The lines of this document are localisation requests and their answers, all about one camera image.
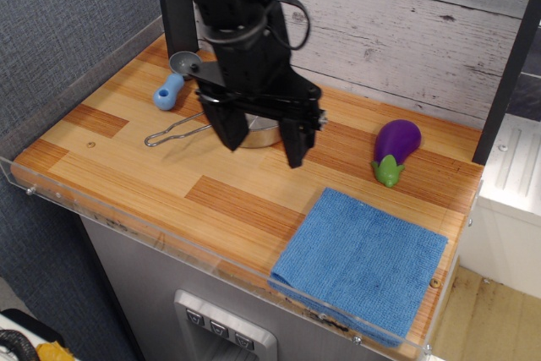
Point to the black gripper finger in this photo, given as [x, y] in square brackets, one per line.
[298, 137]
[228, 122]

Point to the blue grey measuring scoop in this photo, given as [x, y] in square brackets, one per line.
[180, 63]

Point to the blue microfiber cloth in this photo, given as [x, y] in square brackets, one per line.
[361, 266]

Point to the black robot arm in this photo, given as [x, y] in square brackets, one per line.
[226, 13]

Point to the grey toy fridge cabinet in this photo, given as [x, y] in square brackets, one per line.
[145, 279]

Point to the clear acrylic table guard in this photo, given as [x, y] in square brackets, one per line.
[236, 213]

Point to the black vertical post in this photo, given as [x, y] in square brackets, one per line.
[179, 26]
[517, 57]

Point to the white toy sink unit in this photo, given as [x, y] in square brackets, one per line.
[502, 239]

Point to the black vertical post right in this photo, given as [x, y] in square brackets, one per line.
[517, 57]

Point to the black vertical post left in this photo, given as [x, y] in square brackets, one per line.
[179, 26]

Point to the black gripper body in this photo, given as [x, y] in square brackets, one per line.
[253, 72]

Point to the stainless steel pan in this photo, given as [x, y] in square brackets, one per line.
[263, 132]

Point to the silver dispenser button panel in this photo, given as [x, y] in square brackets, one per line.
[212, 333]

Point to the purple toy eggplant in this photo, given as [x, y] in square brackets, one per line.
[394, 143]

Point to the yellow tape piece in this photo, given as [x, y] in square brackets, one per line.
[53, 351]

